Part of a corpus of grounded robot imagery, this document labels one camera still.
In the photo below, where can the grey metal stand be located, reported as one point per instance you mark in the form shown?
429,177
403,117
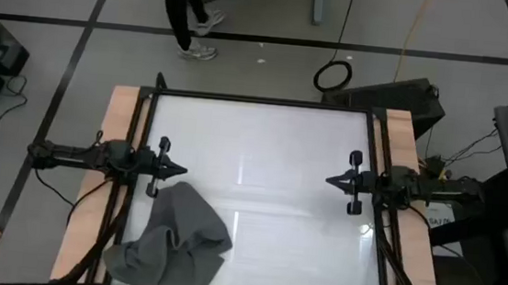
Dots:
319,3

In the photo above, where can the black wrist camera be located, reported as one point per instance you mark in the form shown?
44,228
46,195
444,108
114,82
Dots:
402,181
119,154

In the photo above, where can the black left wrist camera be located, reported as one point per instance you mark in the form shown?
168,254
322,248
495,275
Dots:
119,154

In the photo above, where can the grey waffle towel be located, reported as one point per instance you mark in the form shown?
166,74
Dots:
181,237

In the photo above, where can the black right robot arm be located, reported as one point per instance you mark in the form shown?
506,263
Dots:
448,189

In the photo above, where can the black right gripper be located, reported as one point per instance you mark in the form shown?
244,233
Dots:
366,182

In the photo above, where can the person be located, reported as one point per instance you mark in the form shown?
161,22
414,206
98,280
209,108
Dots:
176,6

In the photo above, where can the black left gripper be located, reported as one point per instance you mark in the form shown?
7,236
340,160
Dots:
150,163

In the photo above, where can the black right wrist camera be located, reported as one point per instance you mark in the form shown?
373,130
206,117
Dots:
402,181

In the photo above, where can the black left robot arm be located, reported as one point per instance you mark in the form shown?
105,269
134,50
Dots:
64,153

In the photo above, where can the white paper sheet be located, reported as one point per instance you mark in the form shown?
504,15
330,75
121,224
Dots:
438,218

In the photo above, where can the black metal table frame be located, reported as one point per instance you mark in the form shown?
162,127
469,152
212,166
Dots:
262,100

